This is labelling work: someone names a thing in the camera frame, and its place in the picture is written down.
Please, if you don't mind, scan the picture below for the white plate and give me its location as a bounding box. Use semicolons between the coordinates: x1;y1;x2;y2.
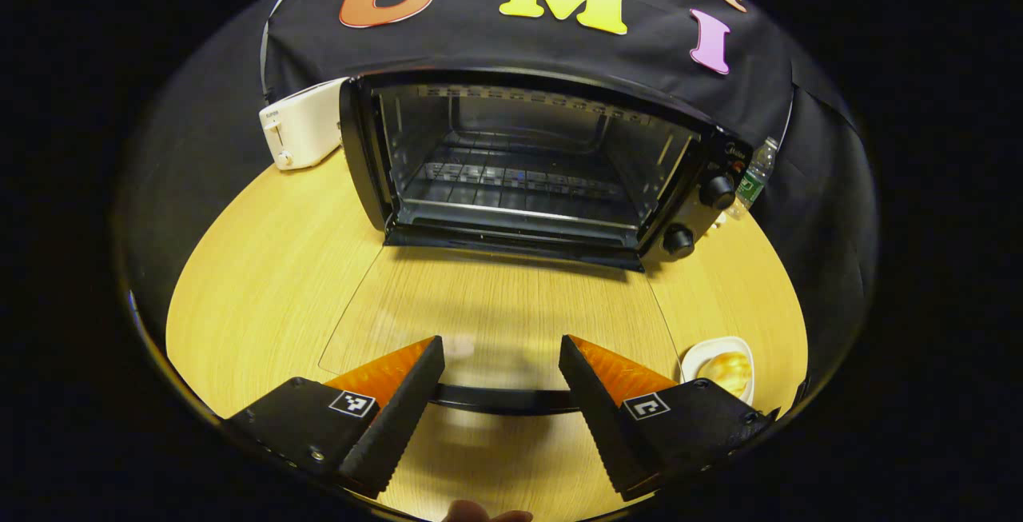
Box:
679;336;756;407

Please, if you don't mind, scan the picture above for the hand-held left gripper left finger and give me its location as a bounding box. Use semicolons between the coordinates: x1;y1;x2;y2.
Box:
224;336;446;500

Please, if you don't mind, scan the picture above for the black electric oven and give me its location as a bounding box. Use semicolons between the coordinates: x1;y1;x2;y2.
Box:
318;66;756;419

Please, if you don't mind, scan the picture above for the clear plastic water bottle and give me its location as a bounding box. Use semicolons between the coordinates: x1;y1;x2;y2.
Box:
723;137;780;221

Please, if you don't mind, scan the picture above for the black backdrop cloth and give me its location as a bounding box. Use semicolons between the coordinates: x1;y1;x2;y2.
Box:
120;0;880;395

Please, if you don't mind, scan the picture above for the round bread bun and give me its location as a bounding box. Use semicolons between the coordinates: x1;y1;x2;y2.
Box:
695;350;753;400

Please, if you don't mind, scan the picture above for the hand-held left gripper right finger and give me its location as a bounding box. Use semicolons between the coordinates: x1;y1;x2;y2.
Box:
558;334;780;502

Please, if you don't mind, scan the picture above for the white toaster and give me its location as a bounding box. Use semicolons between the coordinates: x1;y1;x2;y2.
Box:
258;78;349;171

